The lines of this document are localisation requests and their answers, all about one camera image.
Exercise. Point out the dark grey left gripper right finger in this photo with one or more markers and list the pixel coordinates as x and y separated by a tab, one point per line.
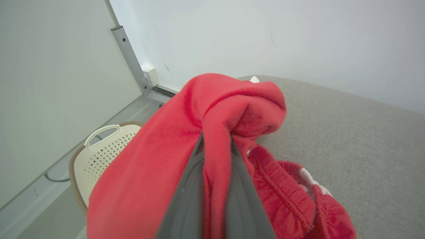
244	209

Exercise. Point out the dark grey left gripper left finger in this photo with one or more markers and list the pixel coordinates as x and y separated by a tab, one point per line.
186	205

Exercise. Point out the red basketball shorts white trim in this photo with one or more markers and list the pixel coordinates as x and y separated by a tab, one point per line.
282	199

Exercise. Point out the red basketball jersey white sleeves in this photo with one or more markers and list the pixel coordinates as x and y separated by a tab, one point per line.
149	166

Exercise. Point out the cream perforated laundry basket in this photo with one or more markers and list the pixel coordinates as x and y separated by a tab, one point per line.
96	159

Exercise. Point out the grey fabric sofa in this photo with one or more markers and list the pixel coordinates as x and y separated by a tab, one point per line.
358	149

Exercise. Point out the white plastic wall box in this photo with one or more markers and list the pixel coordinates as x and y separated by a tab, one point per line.
151	75

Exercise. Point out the grey metal frame post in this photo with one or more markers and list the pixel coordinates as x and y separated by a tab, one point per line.
129	56

